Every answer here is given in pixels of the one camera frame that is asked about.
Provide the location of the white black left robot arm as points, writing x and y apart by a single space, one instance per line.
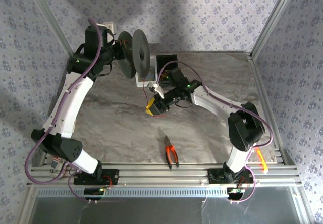
73 100

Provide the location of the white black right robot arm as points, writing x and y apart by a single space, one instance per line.
244 130

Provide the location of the white open box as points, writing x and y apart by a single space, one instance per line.
140 84

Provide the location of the black open box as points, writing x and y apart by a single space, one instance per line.
166 58

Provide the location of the grey metal panel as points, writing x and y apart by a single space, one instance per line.
151 211

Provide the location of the orange utility knife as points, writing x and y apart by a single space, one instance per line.
262 161

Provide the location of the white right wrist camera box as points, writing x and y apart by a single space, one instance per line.
155 89

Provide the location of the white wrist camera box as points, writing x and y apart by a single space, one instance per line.
155 89
108 28

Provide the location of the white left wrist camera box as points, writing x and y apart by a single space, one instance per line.
108 28

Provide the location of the aluminium frame post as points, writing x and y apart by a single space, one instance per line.
50 17
273 17

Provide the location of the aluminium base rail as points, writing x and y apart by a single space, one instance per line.
151 176

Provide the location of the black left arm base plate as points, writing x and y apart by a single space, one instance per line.
112 176

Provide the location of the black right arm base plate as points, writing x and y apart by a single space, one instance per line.
214 176

